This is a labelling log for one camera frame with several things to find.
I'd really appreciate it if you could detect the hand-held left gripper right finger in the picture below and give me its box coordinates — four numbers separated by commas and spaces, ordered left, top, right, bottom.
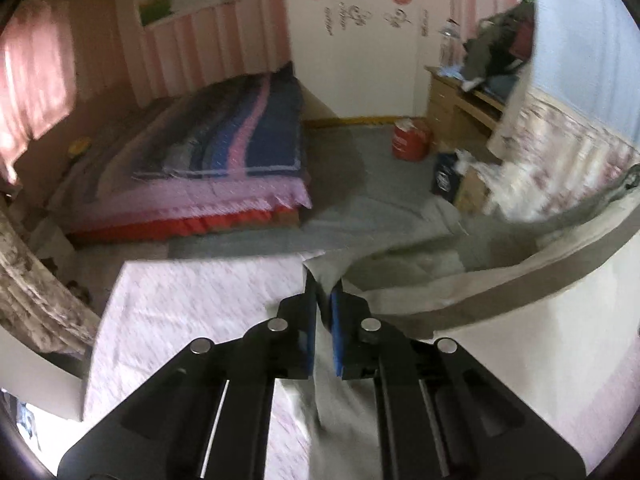
328, 280, 586, 480

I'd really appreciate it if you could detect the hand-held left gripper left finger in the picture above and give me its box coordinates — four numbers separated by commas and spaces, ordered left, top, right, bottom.
57, 272, 319, 480

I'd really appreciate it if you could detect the olive and white jacket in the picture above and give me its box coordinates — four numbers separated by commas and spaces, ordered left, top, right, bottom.
300, 162, 640, 480

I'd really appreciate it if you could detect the pile of clothes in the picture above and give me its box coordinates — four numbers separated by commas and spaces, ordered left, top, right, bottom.
460, 0, 536, 92

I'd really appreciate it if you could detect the pink floral tablecloth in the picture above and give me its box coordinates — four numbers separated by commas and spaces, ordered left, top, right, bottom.
82, 255, 616, 480

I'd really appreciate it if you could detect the lilac bed sheet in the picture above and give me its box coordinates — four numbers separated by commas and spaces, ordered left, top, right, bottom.
65, 172, 313, 236

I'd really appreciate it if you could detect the dark blue box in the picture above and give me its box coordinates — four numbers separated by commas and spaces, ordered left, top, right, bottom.
431, 152, 463, 201

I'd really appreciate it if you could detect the cardboard box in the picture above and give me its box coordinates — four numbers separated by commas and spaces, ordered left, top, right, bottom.
452, 162, 493, 216

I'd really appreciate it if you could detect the red bucket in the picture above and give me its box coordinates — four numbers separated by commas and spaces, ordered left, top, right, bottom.
391, 119, 433, 162

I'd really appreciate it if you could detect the striped blue pink blanket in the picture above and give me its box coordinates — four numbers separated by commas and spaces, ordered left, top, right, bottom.
132, 70, 306, 181

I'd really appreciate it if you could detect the wooden desk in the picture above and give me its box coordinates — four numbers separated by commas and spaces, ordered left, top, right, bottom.
424, 62, 521, 153

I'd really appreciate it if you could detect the blue floral curtain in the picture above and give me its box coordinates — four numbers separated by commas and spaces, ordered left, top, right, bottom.
487, 0, 640, 221
0, 200, 101, 356

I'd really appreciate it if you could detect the white wardrobe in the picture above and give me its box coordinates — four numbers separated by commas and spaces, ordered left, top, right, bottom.
282, 0, 468, 120

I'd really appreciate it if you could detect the clear plastic bottle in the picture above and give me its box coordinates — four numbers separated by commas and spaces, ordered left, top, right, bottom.
439, 22, 458, 68

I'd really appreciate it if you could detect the pink window curtain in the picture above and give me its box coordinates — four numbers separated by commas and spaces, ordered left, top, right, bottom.
0, 0, 76, 183

